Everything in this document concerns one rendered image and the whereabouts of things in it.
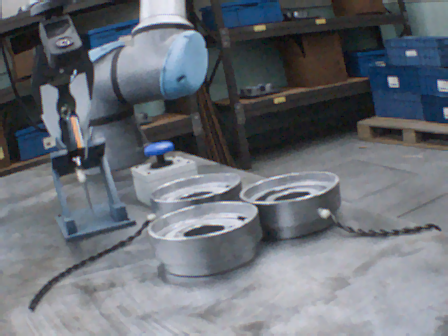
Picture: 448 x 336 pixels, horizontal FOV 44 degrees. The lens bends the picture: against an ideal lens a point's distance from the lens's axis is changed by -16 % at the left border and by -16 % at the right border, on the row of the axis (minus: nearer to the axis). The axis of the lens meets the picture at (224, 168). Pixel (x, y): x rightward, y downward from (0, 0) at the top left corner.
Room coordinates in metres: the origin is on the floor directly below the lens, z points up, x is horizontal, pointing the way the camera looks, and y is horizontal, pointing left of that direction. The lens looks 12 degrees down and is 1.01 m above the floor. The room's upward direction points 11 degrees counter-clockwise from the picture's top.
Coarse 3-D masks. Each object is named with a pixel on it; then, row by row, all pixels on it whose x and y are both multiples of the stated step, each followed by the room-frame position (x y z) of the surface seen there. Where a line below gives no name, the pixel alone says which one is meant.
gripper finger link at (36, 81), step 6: (36, 66) 0.80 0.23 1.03; (36, 72) 0.80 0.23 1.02; (36, 78) 0.80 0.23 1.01; (42, 78) 0.80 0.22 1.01; (36, 84) 0.80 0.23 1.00; (42, 84) 0.80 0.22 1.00; (36, 90) 0.80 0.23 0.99; (36, 96) 0.80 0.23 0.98; (36, 102) 0.80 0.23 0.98; (42, 108) 0.80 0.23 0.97; (42, 114) 0.80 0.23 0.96
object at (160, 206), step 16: (208, 176) 0.77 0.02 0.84; (224, 176) 0.76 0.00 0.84; (160, 192) 0.75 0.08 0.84; (176, 192) 0.76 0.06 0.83; (192, 192) 0.74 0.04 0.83; (208, 192) 0.74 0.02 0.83; (224, 192) 0.68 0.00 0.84; (240, 192) 0.71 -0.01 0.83; (160, 208) 0.69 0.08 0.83; (176, 208) 0.67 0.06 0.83
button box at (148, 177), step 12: (132, 168) 0.87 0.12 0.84; (144, 168) 0.86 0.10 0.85; (156, 168) 0.84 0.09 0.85; (168, 168) 0.83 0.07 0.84; (180, 168) 0.83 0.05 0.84; (192, 168) 0.84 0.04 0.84; (144, 180) 0.82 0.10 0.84; (156, 180) 0.82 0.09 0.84; (168, 180) 0.82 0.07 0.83; (144, 192) 0.83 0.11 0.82
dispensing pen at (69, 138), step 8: (64, 104) 0.84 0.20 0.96; (64, 112) 0.83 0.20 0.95; (64, 120) 0.81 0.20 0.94; (64, 128) 0.80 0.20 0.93; (72, 128) 0.80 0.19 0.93; (64, 136) 0.79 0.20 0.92; (72, 136) 0.80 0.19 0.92; (64, 144) 0.81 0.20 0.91; (72, 144) 0.79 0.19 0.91; (72, 152) 0.79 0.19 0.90; (72, 160) 0.81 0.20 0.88; (80, 160) 0.79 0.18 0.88; (80, 168) 0.79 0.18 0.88; (80, 176) 0.78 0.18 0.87; (88, 200) 0.77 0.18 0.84
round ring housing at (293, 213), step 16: (288, 176) 0.70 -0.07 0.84; (304, 176) 0.69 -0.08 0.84; (320, 176) 0.68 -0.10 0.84; (336, 176) 0.65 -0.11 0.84; (256, 192) 0.68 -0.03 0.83; (288, 192) 0.67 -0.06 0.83; (304, 192) 0.66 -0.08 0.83; (320, 192) 0.60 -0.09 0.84; (336, 192) 0.62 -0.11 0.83; (272, 208) 0.60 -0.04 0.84; (288, 208) 0.60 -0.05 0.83; (304, 208) 0.59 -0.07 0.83; (320, 208) 0.60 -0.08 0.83; (336, 208) 0.61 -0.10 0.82; (272, 224) 0.60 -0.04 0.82; (288, 224) 0.60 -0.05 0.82; (304, 224) 0.60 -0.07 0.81; (320, 224) 0.61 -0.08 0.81
